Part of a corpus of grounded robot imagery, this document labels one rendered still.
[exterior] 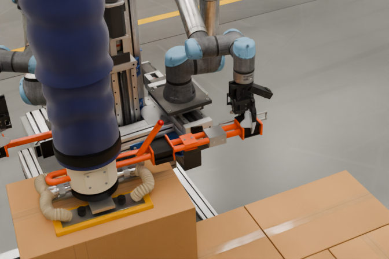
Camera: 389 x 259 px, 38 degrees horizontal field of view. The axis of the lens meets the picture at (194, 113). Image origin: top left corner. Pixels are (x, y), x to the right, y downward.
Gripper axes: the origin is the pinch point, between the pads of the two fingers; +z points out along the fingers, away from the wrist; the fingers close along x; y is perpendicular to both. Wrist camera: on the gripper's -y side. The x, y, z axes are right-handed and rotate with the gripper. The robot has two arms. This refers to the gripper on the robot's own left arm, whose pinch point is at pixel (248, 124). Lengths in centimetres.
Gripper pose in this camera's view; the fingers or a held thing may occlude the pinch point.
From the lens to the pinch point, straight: 216.8
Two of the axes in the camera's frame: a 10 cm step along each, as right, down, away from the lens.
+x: 3.8, 5.1, -7.7
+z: 0.3, 8.3, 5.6
